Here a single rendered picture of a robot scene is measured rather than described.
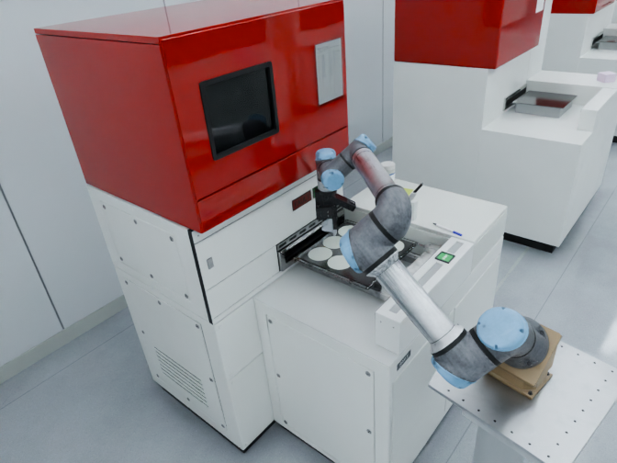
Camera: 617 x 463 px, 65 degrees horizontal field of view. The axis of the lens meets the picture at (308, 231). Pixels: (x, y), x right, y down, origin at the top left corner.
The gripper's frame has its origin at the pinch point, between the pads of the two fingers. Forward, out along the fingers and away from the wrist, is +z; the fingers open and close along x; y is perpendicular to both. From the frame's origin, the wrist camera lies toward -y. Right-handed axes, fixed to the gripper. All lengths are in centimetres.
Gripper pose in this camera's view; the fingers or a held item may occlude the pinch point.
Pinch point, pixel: (335, 232)
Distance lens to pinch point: 192.9
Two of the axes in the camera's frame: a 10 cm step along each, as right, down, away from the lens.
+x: -0.1, 5.2, -8.6
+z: 0.8, 8.5, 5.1
